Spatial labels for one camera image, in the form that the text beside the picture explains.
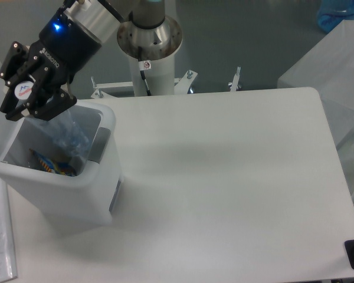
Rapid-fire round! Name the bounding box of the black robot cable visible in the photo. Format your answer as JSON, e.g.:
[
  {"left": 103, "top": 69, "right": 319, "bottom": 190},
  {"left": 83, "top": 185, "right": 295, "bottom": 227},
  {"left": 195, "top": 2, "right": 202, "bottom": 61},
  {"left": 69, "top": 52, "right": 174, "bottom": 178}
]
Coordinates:
[{"left": 137, "top": 45, "right": 153, "bottom": 97}]

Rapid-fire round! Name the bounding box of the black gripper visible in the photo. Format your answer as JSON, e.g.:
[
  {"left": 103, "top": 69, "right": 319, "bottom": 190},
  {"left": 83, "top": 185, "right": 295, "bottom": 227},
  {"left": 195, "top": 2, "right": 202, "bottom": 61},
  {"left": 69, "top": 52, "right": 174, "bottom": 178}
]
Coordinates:
[{"left": 0, "top": 7, "right": 102, "bottom": 121}]

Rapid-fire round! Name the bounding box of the translucent plastic box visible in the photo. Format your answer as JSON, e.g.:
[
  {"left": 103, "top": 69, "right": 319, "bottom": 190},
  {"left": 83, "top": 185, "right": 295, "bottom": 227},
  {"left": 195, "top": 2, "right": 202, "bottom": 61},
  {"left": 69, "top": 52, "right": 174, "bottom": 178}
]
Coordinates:
[{"left": 277, "top": 20, "right": 354, "bottom": 203}]

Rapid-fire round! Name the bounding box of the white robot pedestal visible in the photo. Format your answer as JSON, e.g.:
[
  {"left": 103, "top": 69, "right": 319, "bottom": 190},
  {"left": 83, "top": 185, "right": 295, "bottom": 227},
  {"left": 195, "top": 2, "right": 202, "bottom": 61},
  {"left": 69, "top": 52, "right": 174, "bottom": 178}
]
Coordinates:
[{"left": 126, "top": 55, "right": 175, "bottom": 97}]

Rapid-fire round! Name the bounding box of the crushed clear plastic bottle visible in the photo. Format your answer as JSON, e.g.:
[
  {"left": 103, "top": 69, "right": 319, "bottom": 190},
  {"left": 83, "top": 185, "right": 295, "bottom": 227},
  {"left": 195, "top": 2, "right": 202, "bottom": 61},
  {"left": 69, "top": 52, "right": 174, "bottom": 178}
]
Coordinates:
[{"left": 11, "top": 78, "right": 92, "bottom": 166}]

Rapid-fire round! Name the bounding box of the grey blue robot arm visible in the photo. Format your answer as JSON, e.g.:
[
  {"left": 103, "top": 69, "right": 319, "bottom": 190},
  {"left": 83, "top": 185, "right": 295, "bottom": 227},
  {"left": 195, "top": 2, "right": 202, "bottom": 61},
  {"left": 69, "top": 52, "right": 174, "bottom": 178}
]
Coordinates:
[{"left": 0, "top": 1, "right": 182, "bottom": 121}]

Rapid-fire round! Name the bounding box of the blue plastic bag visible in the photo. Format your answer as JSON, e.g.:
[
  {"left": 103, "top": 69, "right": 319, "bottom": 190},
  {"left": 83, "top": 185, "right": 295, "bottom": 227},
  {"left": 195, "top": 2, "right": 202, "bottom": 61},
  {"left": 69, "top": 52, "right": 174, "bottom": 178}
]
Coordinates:
[{"left": 316, "top": 1, "right": 354, "bottom": 33}]

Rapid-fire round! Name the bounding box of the white pedestal base bracket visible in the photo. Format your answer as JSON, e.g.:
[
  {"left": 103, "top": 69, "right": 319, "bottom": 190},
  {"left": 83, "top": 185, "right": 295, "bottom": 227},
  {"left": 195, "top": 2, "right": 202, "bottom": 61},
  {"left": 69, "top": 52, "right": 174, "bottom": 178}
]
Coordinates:
[{"left": 90, "top": 66, "right": 242, "bottom": 100}]

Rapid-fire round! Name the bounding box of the white paper notebook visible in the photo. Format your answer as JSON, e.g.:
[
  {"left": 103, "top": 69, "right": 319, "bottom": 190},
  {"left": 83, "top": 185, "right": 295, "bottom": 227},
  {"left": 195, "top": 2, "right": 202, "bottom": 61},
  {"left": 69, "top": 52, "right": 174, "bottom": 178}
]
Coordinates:
[{"left": 0, "top": 178, "right": 18, "bottom": 282}]

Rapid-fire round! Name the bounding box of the white trash can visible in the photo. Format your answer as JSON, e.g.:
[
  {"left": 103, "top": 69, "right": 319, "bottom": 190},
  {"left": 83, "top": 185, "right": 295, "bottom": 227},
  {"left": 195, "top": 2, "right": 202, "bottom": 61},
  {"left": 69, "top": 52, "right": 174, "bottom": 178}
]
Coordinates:
[{"left": 0, "top": 100, "right": 123, "bottom": 225}]

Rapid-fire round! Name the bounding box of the colourful snack wrapper in bin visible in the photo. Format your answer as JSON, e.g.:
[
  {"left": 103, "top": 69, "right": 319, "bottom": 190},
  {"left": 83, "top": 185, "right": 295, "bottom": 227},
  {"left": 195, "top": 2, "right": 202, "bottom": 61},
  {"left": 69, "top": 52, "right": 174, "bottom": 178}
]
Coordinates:
[{"left": 29, "top": 149, "right": 77, "bottom": 177}]

